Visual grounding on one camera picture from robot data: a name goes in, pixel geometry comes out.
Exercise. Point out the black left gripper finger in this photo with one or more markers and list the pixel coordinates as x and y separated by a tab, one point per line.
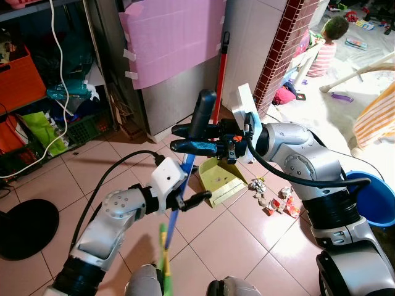
197	198

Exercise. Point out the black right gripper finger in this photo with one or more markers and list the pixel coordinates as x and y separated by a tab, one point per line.
182	131
194	148

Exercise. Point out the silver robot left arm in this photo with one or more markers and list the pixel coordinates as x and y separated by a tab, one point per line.
105	234

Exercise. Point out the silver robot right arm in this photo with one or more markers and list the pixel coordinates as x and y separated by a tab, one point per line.
302	160

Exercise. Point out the black round floor base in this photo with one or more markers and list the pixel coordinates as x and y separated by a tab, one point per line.
28	228

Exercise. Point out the crumpled brown white wrapper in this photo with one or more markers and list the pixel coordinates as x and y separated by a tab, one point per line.
257	185

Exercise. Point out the small brown paper scrap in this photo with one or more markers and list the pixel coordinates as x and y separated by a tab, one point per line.
264	198

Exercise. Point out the crumpled white paper ball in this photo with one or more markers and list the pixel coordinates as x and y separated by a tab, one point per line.
285	193

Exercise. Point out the grey robot left leg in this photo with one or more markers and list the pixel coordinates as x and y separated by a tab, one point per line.
145	280

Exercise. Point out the grey robot leg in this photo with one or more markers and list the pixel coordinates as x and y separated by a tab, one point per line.
145	280
234	287

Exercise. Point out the pink paper sheet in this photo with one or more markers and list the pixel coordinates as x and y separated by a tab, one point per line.
173	43

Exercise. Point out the red white snack wrapper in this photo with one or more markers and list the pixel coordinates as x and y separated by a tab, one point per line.
292	209

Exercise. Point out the dark green plastic crate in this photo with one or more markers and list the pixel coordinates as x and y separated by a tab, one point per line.
89	131

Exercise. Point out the grey robot right leg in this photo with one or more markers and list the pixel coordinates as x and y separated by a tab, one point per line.
234	287

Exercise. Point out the dark metal storage shelf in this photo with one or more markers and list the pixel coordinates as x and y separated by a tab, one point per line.
100	61

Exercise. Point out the red brick tiled pillar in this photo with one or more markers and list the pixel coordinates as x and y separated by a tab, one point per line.
281	49

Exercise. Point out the pink patterned bag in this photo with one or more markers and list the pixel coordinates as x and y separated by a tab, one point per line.
302	44

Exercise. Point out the child in striped shirt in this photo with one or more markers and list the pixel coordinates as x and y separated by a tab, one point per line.
324	58

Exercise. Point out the green plastic bag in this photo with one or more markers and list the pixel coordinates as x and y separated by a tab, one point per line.
43	132

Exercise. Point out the orange white striped cloth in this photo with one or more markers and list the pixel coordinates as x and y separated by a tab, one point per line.
376	117

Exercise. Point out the blue plastic bucket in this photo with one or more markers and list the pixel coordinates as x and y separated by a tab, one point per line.
376	200

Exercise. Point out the colourful picture book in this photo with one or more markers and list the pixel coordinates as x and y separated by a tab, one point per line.
356	44

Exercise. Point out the orange plastic crate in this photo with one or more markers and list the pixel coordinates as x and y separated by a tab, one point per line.
21	83

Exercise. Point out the orange bag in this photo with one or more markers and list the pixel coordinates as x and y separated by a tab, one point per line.
9	135

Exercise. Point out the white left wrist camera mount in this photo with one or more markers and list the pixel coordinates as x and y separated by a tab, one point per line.
166	179

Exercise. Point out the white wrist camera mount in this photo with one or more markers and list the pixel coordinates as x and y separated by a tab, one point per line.
250	111
166	179

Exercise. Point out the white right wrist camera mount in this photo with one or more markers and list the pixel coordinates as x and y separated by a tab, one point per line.
250	111

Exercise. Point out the small black frame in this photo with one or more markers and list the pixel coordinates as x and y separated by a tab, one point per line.
300	97

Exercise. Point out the white drying rack frame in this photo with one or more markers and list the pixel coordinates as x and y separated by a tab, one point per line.
323	88

